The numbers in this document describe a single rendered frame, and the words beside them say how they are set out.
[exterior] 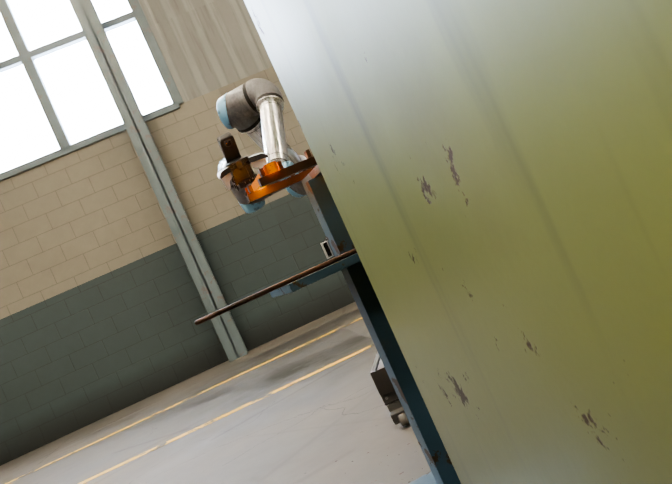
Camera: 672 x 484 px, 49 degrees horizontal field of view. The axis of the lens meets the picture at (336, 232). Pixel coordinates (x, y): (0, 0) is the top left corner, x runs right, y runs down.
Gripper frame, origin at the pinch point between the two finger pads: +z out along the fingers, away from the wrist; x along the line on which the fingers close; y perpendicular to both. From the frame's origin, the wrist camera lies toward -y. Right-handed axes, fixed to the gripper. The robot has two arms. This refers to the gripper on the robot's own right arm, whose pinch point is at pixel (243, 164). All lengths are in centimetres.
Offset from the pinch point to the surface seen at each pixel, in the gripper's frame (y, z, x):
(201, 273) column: 149, -623, 10
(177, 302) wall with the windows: 174, -654, 48
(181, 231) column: 98, -635, 9
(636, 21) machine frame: -15, 180, 7
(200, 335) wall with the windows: 218, -643, 42
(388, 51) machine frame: -17, 149, 6
